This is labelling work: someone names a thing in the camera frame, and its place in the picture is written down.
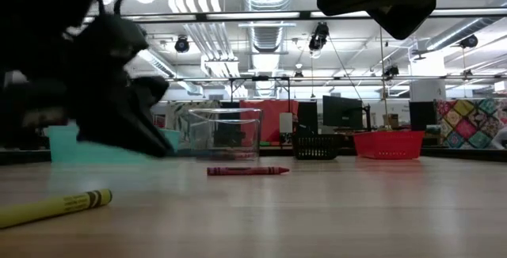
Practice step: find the colourful quilt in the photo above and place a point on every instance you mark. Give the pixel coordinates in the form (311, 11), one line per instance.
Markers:
(467, 119)

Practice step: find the red mesh basket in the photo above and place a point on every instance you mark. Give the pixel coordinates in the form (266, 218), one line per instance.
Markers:
(388, 145)

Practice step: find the orange panel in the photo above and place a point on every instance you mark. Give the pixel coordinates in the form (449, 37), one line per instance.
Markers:
(273, 117)

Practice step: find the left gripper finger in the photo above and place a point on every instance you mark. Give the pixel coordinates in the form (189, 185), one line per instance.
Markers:
(152, 89)
(130, 131)

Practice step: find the teal plastic bin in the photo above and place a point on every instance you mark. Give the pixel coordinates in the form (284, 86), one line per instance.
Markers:
(63, 147)

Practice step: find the black ceiling spotlight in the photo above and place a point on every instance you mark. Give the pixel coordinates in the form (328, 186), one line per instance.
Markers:
(181, 45)
(391, 70)
(469, 41)
(319, 36)

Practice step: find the green crayon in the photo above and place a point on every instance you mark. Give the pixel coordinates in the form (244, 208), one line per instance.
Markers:
(51, 207)

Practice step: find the red crayon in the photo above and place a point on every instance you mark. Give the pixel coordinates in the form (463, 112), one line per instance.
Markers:
(245, 171)
(237, 156)

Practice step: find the clear plastic bin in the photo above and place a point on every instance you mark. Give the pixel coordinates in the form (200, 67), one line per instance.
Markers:
(226, 131)

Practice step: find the black mesh basket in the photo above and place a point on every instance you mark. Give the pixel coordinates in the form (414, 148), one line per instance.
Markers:
(317, 147)

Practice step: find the black monitor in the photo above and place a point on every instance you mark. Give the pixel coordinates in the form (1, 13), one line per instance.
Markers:
(342, 111)
(421, 115)

